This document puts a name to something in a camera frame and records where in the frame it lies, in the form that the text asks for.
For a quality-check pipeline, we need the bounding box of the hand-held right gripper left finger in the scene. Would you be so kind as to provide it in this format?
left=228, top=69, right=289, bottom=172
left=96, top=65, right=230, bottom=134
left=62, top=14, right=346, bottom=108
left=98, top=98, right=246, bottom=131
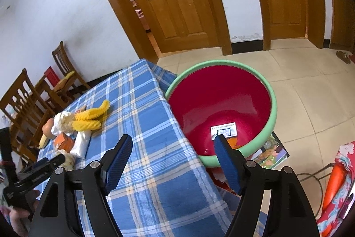
left=29, top=134, right=134, bottom=237

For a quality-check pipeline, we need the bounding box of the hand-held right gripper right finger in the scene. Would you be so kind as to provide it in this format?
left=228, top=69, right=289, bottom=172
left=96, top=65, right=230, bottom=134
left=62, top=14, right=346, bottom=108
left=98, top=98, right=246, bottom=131
left=213, top=134, right=319, bottom=237

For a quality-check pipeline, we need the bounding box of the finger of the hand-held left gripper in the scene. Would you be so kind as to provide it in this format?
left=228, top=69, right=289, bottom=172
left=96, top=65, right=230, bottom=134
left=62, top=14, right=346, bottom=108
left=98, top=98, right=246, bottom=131
left=33, top=154, right=66, bottom=171

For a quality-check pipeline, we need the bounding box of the small orange box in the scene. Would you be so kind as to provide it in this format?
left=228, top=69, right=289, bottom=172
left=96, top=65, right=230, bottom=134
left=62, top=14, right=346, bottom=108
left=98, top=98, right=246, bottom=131
left=53, top=133, right=75, bottom=153

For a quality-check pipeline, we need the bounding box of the red basin with green rim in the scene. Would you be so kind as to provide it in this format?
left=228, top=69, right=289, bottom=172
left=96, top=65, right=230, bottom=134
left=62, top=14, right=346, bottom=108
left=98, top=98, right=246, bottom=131
left=164, top=60, right=278, bottom=168

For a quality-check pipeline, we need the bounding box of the person's left hand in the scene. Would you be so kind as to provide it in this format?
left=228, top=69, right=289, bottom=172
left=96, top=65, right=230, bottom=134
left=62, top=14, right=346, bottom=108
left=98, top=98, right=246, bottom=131
left=10, top=190, right=41, bottom=237

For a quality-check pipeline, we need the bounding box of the crumpled beige paper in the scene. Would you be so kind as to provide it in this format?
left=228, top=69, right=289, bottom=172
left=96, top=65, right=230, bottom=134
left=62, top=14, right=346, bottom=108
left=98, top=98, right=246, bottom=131
left=57, top=151, right=77, bottom=170

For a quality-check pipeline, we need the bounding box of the white packet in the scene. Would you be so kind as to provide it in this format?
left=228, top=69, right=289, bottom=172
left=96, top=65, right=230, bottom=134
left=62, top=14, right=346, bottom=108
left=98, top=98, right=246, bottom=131
left=69, top=130, right=92, bottom=159

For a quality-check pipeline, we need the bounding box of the round orange fruit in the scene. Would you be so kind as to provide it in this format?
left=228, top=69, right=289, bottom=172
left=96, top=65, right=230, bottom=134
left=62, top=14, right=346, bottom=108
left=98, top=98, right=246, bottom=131
left=42, top=118, right=56, bottom=140

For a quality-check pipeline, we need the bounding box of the crumpled white tissue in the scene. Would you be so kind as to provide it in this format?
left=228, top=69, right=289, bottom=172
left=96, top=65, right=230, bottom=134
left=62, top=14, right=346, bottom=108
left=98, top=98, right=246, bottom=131
left=51, top=111, right=77, bottom=135

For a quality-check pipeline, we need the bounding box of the colourful picture book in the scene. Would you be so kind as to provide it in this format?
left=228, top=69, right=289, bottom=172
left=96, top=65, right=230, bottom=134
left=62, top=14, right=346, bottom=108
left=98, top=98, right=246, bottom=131
left=251, top=131, right=289, bottom=169

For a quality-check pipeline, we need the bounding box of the blue plaid tablecloth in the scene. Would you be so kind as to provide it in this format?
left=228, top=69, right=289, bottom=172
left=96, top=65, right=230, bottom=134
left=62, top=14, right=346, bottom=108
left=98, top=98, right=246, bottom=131
left=36, top=59, right=267, bottom=237

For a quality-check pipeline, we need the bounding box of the wooden chair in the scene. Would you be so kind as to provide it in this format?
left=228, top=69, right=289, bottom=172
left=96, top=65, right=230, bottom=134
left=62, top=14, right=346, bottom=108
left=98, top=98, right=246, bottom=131
left=0, top=68, right=56, bottom=161
left=52, top=41, right=91, bottom=96
left=35, top=74, right=73, bottom=113

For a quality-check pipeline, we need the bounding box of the yellow seat cushion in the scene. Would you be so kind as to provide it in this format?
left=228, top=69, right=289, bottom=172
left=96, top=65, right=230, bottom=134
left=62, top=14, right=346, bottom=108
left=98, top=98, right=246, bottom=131
left=53, top=71, right=76, bottom=92

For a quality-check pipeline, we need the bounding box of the red stool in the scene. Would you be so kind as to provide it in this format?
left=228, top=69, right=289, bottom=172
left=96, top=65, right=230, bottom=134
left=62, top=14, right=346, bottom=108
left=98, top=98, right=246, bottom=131
left=44, top=66, right=60, bottom=85

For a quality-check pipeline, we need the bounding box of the floral printed blanket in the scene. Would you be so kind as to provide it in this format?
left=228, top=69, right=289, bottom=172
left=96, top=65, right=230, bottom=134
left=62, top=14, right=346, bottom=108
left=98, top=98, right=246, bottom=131
left=316, top=141, right=355, bottom=237

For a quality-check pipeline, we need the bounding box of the brown slipper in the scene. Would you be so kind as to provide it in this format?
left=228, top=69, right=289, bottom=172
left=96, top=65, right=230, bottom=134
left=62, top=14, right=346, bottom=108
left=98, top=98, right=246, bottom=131
left=336, top=50, right=353, bottom=62

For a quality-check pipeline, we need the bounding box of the grey floor cable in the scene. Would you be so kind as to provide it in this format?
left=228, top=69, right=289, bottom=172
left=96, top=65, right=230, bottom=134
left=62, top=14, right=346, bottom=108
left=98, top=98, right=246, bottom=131
left=295, top=163, right=337, bottom=215

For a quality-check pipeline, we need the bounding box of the low wooden wall panel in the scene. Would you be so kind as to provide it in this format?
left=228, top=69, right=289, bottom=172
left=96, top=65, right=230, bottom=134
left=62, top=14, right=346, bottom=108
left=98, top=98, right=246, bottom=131
left=329, top=0, right=355, bottom=53

